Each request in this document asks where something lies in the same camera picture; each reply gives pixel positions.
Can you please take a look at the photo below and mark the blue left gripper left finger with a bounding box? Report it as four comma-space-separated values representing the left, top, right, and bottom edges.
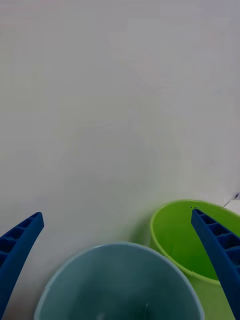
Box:
0, 211, 45, 317

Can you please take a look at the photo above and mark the pale blue plastic bin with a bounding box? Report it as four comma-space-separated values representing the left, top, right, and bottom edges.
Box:
33, 241, 206, 320

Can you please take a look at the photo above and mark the green plastic bin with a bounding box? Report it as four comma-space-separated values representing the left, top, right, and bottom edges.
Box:
149, 199, 240, 320

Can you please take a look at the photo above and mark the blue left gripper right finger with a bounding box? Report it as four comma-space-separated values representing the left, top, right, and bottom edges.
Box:
190, 208, 240, 320

